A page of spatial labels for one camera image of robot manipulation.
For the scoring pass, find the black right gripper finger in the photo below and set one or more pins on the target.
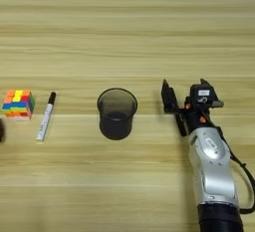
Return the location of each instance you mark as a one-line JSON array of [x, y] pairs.
[[205, 82], [168, 95]]

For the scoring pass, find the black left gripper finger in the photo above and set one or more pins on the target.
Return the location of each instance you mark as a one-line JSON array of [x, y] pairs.
[[1, 130]]

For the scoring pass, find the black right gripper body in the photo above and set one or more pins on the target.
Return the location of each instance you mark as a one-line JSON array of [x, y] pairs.
[[197, 116]]

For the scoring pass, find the black mesh pen cup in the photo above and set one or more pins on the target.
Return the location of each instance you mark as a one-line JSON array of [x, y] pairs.
[[117, 113]]

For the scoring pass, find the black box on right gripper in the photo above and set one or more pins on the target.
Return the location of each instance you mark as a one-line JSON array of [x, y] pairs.
[[203, 94]]

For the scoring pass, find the multicolour block cube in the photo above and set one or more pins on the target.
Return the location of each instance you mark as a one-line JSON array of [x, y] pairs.
[[18, 105]]

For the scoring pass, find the white marker with black cap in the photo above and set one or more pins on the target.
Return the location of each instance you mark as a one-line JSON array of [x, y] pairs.
[[46, 118]]

